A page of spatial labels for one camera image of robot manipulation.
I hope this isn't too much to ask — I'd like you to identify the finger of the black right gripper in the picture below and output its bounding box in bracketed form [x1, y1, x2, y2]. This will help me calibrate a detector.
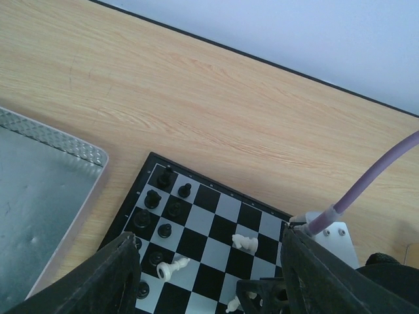
[236, 277, 288, 314]

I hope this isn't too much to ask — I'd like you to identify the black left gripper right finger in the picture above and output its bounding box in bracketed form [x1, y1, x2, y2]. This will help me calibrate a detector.
[281, 227, 418, 313]

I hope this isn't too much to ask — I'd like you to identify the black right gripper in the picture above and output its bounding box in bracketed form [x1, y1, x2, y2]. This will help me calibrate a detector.
[357, 253, 418, 294]

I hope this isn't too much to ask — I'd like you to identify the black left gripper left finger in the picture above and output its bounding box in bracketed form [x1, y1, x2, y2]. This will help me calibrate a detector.
[9, 232, 141, 313]

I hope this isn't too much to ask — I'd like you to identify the black chess piece row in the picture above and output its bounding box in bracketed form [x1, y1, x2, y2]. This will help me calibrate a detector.
[126, 165, 200, 304]

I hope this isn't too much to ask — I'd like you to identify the black white chess board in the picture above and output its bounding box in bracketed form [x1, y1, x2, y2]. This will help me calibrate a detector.
[103, 153, 290, 313]

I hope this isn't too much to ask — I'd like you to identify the white king lying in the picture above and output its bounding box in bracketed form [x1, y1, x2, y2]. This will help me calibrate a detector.
[225, 292, 257, 313]

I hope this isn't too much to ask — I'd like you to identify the white bishop lying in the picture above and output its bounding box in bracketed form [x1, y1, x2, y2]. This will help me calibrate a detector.
[156, 258, 190, 282]

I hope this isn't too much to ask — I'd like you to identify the silver metal tray left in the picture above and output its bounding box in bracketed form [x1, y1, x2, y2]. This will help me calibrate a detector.
[1, 108, 109, 312]

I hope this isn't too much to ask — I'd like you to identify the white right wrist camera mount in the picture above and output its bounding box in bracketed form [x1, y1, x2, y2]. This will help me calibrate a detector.
[289, 205, 359, 269]

